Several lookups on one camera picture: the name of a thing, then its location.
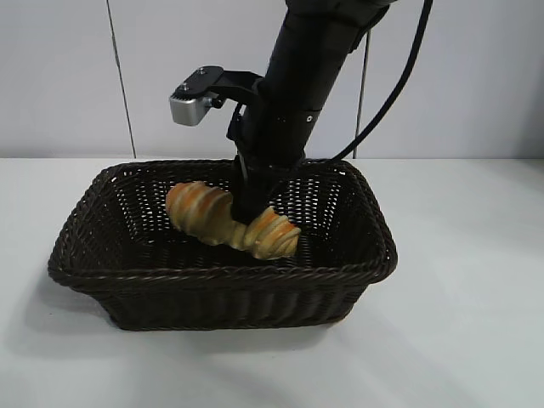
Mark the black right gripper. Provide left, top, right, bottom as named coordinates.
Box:
left=226, top=82, right=333, bottom=225

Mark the long striped bread loaf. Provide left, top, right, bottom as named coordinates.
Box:
left=165, top=180, right=303, bottom=262

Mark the dark brown wicker basket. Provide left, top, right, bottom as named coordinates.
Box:
left=47, top=158, right=400, bottom=333

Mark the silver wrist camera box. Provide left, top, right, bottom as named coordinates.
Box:
left=168, top=90, right=214, bottom=128

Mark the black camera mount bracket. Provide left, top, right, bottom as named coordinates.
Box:
left=172, top=65, right=265, bottom=108

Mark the thick black cable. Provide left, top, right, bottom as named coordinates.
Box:
left=316, top=0, right=435, bottom=163

